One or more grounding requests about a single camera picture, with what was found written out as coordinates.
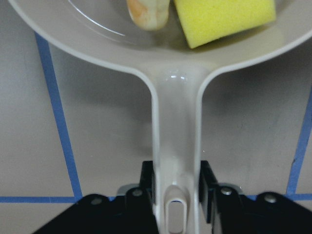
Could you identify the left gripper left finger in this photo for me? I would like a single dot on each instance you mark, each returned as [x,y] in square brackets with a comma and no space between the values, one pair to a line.
[147,184]

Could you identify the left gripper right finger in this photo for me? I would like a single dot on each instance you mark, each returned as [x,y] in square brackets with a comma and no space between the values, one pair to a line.
[207,185]

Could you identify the peanut-shaped bread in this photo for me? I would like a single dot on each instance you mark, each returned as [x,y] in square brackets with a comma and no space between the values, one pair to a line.
[149,15]

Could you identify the beige plastic dustpan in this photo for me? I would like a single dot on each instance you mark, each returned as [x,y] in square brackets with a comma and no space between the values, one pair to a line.
[102,32]

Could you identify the yellow sponge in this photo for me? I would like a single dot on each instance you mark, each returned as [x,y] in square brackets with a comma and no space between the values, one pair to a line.
[204,21]

